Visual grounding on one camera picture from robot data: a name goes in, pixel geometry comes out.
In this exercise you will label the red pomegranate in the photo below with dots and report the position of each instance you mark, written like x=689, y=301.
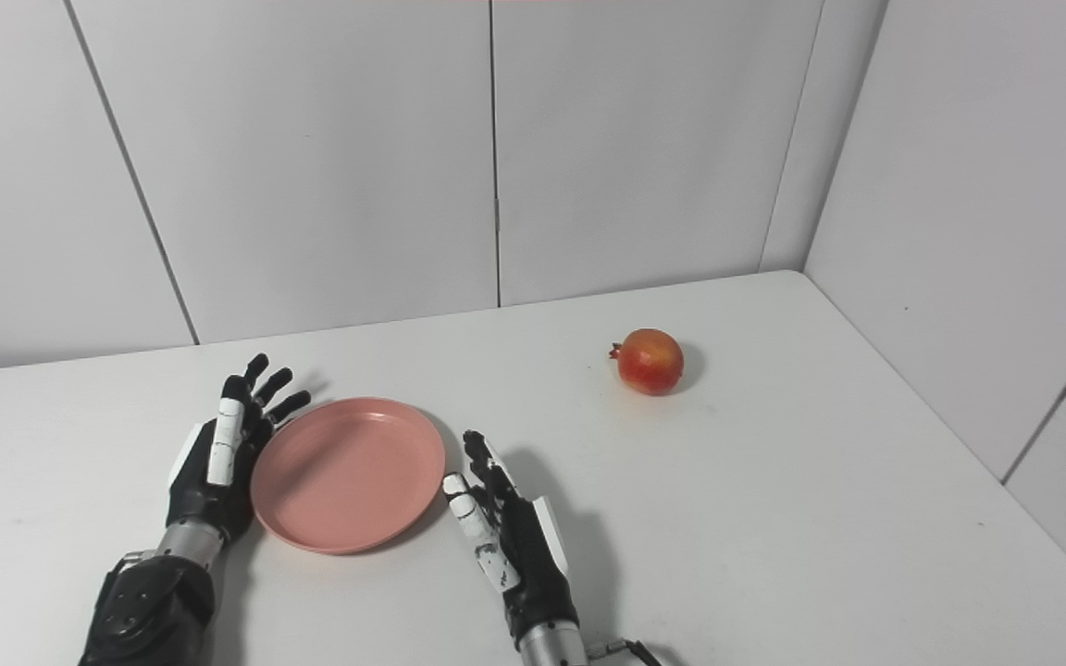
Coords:
x=650, y=363

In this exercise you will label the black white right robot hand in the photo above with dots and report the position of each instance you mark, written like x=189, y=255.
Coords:
x=538, y=564

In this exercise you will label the pink round plate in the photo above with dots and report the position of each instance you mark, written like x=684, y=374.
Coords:
x=348, y=476

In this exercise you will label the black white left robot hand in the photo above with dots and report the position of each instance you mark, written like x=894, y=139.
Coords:
x=200, y=499

